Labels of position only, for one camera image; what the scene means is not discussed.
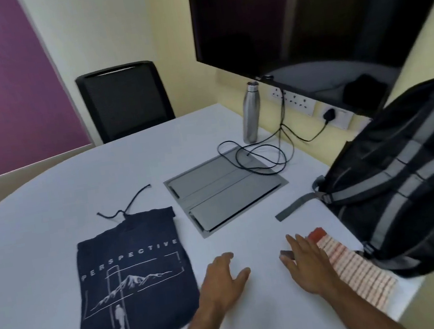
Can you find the black mesh back chair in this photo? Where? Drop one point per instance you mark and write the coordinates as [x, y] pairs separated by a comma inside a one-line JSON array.
[[126, 102]]

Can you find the red striped cloth clothes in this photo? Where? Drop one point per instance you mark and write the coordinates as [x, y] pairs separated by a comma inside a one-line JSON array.
[[359, 271]]

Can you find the person's right hand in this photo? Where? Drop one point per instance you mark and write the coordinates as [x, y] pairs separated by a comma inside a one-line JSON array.
[[311, 266]]

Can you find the steel water bottle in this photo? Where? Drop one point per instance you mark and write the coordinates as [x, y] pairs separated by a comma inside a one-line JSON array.
[[250, 116]]

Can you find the white wall socket strip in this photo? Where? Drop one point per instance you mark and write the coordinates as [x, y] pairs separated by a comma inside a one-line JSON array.
[[295, 101]]

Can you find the person's right forearm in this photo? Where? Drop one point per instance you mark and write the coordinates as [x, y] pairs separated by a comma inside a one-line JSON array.
[[365, 311]]

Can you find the black grey backpack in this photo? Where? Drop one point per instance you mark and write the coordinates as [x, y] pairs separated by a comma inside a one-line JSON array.
[[418, 181]]

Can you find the navy blue hoodie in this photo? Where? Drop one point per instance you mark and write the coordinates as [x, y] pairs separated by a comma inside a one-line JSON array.
[[138, 288]]

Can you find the black television screen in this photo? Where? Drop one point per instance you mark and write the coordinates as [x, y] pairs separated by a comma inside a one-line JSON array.
[[259, 9]]

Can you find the person's left hand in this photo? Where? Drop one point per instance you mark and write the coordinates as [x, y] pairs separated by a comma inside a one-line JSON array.
[[220, 283]]

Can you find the white wall switch plate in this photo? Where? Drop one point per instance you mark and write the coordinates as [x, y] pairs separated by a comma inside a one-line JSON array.
[[345, 118]]

